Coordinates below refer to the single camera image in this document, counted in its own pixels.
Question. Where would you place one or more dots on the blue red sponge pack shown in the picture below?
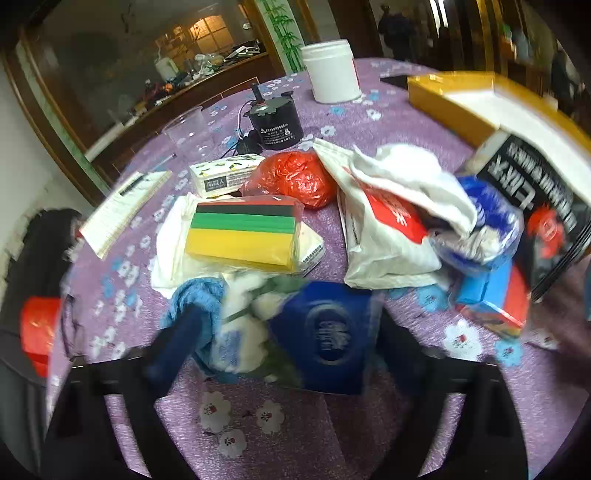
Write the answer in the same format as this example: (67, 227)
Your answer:
(498, 300)

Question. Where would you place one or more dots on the white green patterned tissue pack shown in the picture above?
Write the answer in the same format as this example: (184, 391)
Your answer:
(223, 176)

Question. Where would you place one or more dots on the clear plastic cup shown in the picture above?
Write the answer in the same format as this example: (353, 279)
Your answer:
(190, 135)

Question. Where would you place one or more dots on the white sock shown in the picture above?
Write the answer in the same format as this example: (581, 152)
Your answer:
(414, 174)

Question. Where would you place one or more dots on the white cloth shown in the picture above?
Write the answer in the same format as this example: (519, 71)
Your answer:
(172, 266)

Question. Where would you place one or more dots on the black pen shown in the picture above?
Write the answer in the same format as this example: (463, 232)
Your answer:
(141, 177)

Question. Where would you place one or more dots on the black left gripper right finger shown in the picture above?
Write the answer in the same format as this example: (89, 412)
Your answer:
(462, 422)

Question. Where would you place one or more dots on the person in dark clothes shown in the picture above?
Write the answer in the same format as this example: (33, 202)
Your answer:
(397, 31)

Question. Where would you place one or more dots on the black bag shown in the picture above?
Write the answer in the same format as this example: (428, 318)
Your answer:
(36, 271)

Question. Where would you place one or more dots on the purple floral tablecloth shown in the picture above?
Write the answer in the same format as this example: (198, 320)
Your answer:
(251, 430)

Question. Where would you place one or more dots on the yellow cardboard box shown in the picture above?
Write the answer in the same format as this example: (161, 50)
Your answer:
(476, 104)

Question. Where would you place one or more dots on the white notebook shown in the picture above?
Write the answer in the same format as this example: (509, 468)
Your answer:
(110, 219)

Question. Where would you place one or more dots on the wooden counter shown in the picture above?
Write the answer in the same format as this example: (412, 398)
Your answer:
(237, 77)

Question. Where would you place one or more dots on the white plastic jar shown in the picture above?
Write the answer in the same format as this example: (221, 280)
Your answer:
(332, 72)

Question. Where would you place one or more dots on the black cylindrical motor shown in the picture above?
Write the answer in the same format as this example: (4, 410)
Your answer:
(268, 124)

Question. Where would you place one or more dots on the red plastic bag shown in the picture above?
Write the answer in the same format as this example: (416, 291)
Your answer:
(295, 174)

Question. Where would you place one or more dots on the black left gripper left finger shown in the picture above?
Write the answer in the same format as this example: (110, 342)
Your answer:
(80, 442)

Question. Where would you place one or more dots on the black printed package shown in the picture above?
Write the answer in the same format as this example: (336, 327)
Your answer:
(556, 215)

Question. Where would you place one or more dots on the yellow green black sponge pack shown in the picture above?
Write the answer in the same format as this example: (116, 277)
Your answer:
(257, 231)

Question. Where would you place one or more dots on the red gift bag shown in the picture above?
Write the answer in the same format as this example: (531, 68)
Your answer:
(38, 318)

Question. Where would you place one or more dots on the blue knitted cloth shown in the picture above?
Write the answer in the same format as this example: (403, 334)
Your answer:
(198, 299)

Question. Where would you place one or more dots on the black smartphone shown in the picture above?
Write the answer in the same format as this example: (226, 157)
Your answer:
(399, 81)

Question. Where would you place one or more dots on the white red shopping bag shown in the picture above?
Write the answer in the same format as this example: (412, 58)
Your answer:
(386, 241)

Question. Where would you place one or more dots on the blue white plastic bag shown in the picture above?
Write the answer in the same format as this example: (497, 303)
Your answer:
(493, 241)

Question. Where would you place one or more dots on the blue floral tissue pack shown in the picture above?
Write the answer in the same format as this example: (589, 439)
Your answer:
(297, 333)

